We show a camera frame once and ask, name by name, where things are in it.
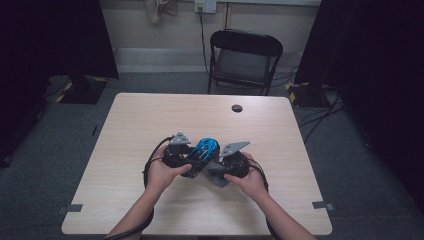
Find black wall socket cable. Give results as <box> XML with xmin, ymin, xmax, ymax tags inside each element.
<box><xmin>198</xmin><ymin>6</ymin><xmax>211</xmax><ymax>76</ymax></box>

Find left hand-held gripper cable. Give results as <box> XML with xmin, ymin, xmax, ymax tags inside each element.
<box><xmin>103</xmin><ymin>135</ymin><xmax>176</xmax><ymax>240</ymax></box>

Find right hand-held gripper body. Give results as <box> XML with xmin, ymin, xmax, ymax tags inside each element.
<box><xmin>218</xmin><ymin>140</ymin><xmax>251</xmax><ymax>179</ymax></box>

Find black stand base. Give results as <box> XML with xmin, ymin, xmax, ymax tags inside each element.
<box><xmin>284</xmin><ymin>81</ymin><xmax>331</xmax><ymax>109</ymax></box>
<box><xmin>55</xmin><ymin>74</ymin><xmax>109</xmax><ymax>105</ymax></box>

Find person's right hand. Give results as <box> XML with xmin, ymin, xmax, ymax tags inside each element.
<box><xmin>223</xmin><ymin>152</ymin><xmax>268</xmax><ymax>203</ymax></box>

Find grey tape strip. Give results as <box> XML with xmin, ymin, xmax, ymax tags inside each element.
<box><xmin>311</xmin><ymin>200</ymin><xmax>335</xmax><ymax>212</ymax></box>
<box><xmin>56</xmin><ymin>203</ymin><xmax>84</xmax><ymax>215</ymax></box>

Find person's left hand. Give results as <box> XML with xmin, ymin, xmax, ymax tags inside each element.
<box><xmin>145</xmin><ymin>146</ymin><xmax>194</xmax><ymax>198</ymax></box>

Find black folding chair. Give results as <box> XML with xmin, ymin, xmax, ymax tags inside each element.
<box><xmin>207</xmin><ymin>28</ymin><xmax>284</xmax><ymax>97</ymax></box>

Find white wall socket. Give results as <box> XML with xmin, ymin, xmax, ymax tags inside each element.
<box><xmin>194</xmin><ymin>0</ymin><xmax>218</xmax><ymax>14</ymax></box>

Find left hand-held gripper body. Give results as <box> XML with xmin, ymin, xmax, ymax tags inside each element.
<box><xmin>162</xmin><ymin>131</ymin><xmax>193</xmax><ymax>169</ymax></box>

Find black floor cables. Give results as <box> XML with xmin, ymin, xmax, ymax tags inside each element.
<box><xmin>298</xmin><ymin>89</ymin><xmax>344</xmax><ymax>144</ymax></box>

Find right hand-held gripper cable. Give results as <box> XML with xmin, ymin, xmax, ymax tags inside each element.
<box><xmin>248</xmin><ymin>158</ymin><xmax>278</xmax><ymax>240</ymax></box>

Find black curtain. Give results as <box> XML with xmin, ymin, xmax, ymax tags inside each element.
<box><xmin>294</xmin><ymin>0</ymin><xmax>424</xmax><ymax>214</ymax></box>
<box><xmin>0</xmin><ymin>0</ymin><xmax>120</xmax><ymax>168</ymax></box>

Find blue toy car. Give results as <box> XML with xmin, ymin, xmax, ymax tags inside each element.
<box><xmin>186</xmin><ymin>137</ymin><xmax>221</xmax><ymax>179</ymax></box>

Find hand-held gripper cable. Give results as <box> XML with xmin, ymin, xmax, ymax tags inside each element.
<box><xmin>103</xmin><ymin>135</ymin><xmax>176</xmax><ymax>240</ymax></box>
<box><xmin>248</xmin><ymin>158</ymin><xmax>278</xmax><ymax>240</ymax></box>

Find beige hanging cloth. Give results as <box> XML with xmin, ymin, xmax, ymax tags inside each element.
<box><xmin>143</xmin><ymin>0</ymin><xmax>179</xmax><ymax>24</ymax></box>

